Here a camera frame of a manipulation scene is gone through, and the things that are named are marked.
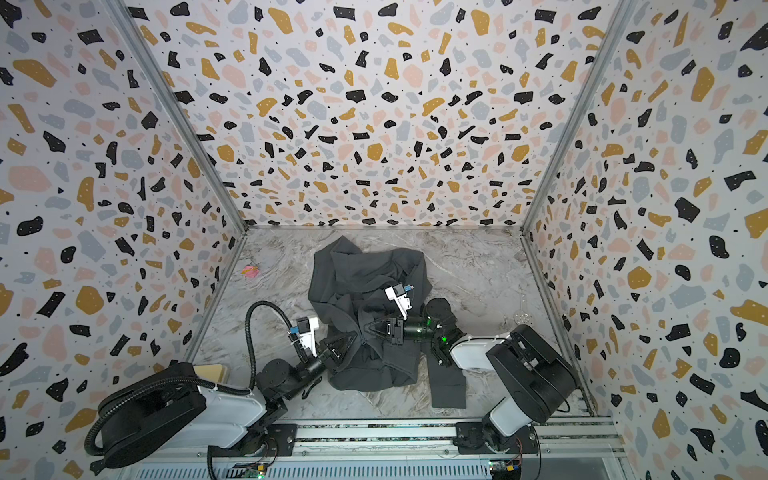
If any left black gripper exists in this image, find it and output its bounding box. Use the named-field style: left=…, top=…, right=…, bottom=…
left=281, top=332, right=353, bottom=405

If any dark grey jacket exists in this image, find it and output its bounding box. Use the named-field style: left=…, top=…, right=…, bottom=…
left=308, top=236, right=466, bottom=409

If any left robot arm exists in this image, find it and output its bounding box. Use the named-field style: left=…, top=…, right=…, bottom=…
left=84, top=332, right=357, bottom=469

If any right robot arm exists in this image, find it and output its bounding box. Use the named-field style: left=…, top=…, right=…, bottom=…
left=366, top=298, right=578, bottom=454

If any pink sticker on table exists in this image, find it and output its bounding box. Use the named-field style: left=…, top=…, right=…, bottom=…
left=241, top=265, right=260, bottom=279

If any beige foam pad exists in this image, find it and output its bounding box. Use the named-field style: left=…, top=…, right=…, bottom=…
left=194, top=364, right=229, bottom=383

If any clear plastic object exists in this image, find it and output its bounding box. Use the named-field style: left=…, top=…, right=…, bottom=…
left=513, top=294, right=534, bottom=327

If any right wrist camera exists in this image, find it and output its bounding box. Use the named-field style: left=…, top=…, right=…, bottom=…
left=385, top=284, right=413, bottom=320

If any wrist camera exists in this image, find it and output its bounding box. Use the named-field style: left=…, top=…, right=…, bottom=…
left=289, top=316, right=320, bottom=363
left=385, top=284, right=413, bottom=320

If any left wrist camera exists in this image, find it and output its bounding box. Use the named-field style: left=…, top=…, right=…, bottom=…
left=289, top=316, right=320, bottom=363

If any black corrugated cable hose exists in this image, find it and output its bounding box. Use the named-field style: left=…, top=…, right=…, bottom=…
left=83, top=299, right=295, bottom=457

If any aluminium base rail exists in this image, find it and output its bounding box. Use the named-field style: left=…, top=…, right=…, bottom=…
left=118, top=416, right=634, bottom=479

